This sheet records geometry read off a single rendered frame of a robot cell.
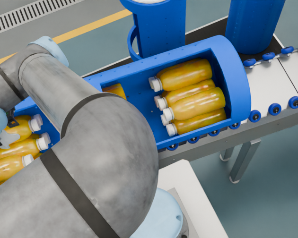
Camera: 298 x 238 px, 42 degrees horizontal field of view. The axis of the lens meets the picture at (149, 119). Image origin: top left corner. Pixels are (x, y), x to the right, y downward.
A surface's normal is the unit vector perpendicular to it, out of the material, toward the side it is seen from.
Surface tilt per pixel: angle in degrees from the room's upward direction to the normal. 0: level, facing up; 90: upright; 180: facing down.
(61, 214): 17
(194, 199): 0
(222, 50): 8
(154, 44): 90
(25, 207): 3
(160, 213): 7
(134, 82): 69
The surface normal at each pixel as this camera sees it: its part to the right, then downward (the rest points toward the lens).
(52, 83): -0.50, -0.65
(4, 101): 0.57, 0.51
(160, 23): 0.19, 0.89
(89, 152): -0.01, -0.63
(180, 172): -0.07, -0.42
